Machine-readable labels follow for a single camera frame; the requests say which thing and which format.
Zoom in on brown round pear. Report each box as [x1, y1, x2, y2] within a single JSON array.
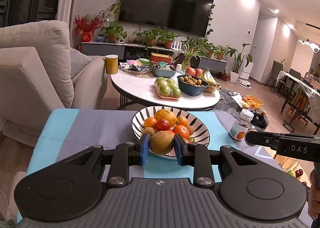
[[149, 130, 174, 155]]

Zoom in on red plum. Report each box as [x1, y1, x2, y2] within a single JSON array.
[[155, 119, 170, 131], [183, 138, 192, 144]]

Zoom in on small orange mandarin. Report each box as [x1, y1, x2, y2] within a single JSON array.
[[143, 117, 157, 128]]

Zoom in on large orange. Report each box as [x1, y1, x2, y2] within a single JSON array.
[[166, 130, 175, 138], [172, 125, 190, 139]]

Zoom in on yellow lemon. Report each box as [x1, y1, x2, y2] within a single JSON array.
[[153, 109, 177, 127]]

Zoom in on brown kiwi fruit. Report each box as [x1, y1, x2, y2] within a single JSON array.
[[143, 127, 157, 136]]

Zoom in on person's right hand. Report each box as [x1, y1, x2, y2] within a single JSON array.
[[308, 170, 320, 219]]

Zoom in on striped white ceramic bowl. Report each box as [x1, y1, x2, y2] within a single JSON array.
[[131, 106, 210, 146]]

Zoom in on dining table with chairs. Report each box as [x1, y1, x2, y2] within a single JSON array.
[[270, 61, 319, 135]]

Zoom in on small orange juice bottle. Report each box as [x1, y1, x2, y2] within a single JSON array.
[[229, 109, 254, 141]]

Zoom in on tray of green apples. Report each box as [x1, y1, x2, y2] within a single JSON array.
[[154, 77, 182, 99]]

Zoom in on yellow fruit basket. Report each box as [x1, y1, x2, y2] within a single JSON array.
[[242, 95, 264, 110]]

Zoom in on round white coffee table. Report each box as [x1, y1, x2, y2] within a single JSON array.
[[111, 70, 220, 111]]

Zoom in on dark teal longan bowl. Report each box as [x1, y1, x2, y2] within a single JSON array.
[[177, 75, 208, 96]]

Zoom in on grey blue snack tray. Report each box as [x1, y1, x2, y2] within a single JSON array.
[[151, 65, 176, 78]]

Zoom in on bunch of bananas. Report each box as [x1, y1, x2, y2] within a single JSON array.
[[199, 68, 221, 93]]

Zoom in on red apple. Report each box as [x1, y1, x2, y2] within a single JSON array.
[[185, 67, 196, 76]]

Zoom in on orange rectangular box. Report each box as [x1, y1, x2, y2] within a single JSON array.
[[151, 53, 173, 64]]

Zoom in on yellow tin can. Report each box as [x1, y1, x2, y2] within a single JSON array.
[[105, 54, 118, 74]]

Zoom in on grey tv cabinet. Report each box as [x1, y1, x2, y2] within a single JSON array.
[[81, 41, 227, 73]]

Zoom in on glass vase with plant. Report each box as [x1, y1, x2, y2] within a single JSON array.
[[181, 42, 201, 72]]

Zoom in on tall leafy floor plant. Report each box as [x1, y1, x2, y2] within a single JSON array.
[[226, 43, 256, 84]]

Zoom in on potted green plant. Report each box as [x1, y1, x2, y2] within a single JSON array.
[[101, 22, 127, 43]]

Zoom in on beige sofa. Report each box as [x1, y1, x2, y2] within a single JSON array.
[[1, 20, 107, 147]]

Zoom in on red flower vase arrangement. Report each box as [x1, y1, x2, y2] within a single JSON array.
[[73, 10, 105, 42]]

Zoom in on wall mounted black television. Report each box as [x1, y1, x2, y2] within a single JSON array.
[[119, 0, 214, 37]]

